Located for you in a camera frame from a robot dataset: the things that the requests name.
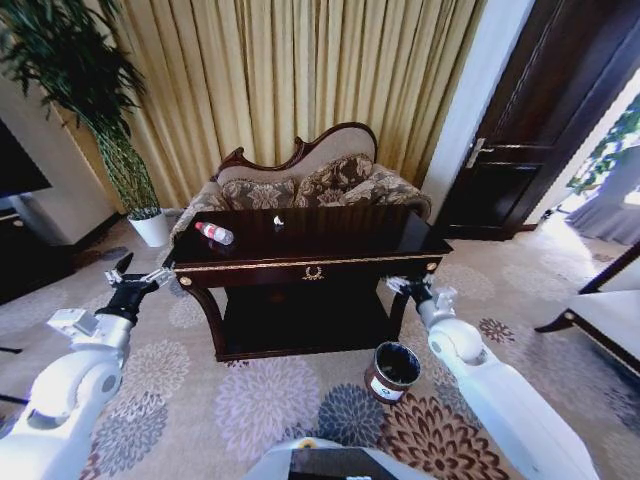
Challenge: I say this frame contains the beige chaise sofa, dark frame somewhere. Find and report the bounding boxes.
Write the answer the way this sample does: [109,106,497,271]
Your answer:
[169,121,434,242]

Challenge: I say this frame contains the dark wooden furniture frame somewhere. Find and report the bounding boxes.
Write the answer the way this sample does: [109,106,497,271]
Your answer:
[578,239,640,297]

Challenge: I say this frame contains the grey sheer window curtain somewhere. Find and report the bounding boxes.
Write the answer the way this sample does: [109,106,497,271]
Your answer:
[566,174,640,247]

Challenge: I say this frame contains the brass door handle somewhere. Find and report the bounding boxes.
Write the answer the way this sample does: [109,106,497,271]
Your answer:
[466,137,496,167]

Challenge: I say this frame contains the dark wooden console table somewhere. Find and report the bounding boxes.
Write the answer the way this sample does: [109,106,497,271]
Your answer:
[162,202,455,364]

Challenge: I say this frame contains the large floral brown cushion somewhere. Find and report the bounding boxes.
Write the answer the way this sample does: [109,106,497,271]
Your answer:
[294,154,377,209]

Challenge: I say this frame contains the golden pleated curtain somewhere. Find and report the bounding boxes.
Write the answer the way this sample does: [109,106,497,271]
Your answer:
[105,0,489,214]

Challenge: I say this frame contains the black television screen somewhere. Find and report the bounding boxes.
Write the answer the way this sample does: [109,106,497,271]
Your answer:
[0,117,54,200]

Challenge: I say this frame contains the brown round trash bin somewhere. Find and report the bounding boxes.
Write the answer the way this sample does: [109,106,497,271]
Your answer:
[368,340,422,404]

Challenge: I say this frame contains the green foliage outside window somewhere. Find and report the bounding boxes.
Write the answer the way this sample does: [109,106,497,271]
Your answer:
[566,97,640,197]

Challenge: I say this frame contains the white plant pot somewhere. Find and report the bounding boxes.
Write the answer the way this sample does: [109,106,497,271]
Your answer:
[126,206,173,249]

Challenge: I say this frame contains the tall green potted plant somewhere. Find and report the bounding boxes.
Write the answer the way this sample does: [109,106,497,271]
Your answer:
[0,0,162,212]

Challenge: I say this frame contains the dark wooden door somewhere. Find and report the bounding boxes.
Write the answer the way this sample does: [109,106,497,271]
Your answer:
[438,0,640,242]

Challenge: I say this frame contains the dark television cabinet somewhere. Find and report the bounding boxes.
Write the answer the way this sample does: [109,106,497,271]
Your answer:
[0,193,77,307]

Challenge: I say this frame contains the small floral brown cushion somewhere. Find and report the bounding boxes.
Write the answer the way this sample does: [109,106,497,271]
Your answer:
[221,179,298,212]

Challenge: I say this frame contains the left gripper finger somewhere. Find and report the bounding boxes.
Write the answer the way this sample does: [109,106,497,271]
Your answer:
[140,255,176,289]
[103,252,136,288]

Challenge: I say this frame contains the clear plastic water bottle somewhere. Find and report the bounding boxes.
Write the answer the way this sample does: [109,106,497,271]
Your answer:
[194,221,236,247]

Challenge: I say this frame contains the white robot front shell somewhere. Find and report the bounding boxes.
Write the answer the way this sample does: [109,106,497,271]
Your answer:
[247,433,402,480]

